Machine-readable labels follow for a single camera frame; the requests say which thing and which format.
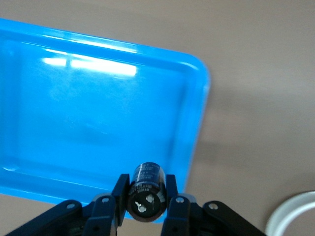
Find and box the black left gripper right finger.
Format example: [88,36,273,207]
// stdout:
[161,174,268,236]

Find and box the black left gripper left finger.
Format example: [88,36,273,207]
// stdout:
[4,173,131,236]

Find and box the black cylindrical capacitor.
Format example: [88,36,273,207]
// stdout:
[126,162,166,223]

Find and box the white semicircular pipe clamp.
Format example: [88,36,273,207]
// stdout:
[265,191,315,236]

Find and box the blue plastic tray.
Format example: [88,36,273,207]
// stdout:
[0,17,212,224]

